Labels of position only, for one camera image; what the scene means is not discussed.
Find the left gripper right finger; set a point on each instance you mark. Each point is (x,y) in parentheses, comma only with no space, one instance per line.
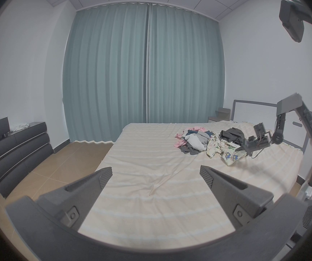
(249,200)

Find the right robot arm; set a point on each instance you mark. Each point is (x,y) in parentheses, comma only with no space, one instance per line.
(308,121)

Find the white cloth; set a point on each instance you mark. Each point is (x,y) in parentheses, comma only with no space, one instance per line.
(20,126)

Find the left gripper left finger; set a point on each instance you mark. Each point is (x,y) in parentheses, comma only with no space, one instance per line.
(59,202)

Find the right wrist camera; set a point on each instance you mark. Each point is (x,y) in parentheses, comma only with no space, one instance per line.
(260,130)

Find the black garment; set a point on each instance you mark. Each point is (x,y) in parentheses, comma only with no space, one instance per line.
(230,134)

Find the bed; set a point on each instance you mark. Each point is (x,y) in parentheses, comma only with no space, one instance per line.
(158,156)

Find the grey bedside table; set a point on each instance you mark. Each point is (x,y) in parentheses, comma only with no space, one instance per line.
(221,114)

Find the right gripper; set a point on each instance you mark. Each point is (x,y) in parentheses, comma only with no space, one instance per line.
(258,142)

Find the pile of clothes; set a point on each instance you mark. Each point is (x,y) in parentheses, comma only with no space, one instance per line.
(194,143)

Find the white printed pyjama top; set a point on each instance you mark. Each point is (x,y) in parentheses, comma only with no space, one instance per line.
(215,148)

